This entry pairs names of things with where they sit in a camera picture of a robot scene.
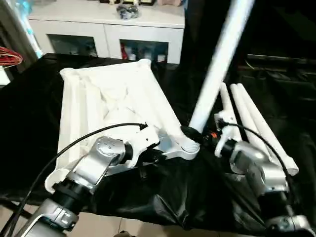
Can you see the white plastic table leg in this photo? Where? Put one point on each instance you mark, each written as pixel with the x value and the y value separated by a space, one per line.
pixel 222 61
pixel 244 111
pixel 256 111
pixel 225 98

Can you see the white plastic table top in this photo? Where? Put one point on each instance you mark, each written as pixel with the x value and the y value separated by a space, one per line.
pixel 98 98

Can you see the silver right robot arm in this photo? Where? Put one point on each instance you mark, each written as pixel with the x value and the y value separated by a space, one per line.
pixel 256 168

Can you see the black table mat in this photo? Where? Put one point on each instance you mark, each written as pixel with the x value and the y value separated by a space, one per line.
pixel 160 197

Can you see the white jar in cabinet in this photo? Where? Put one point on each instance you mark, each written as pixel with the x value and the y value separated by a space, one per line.
pixel 161 58

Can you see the red item in cabinet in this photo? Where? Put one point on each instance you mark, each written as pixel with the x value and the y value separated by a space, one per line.
pixel 124 53

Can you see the white glass-door cabinet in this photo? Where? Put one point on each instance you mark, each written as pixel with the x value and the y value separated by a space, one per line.
pixel 103 32

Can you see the white box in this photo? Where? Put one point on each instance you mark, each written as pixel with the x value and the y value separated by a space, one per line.
pixel 3 75

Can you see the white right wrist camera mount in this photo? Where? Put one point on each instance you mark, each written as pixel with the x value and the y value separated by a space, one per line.
pixel 225 123

